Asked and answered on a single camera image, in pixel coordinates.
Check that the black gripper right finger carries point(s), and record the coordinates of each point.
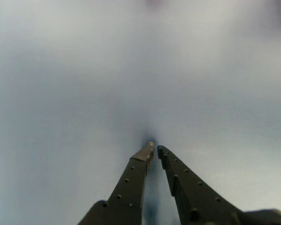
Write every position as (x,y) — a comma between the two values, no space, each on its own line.
(192,199)

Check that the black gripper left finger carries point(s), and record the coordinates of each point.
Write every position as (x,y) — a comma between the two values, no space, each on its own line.
(128,187)

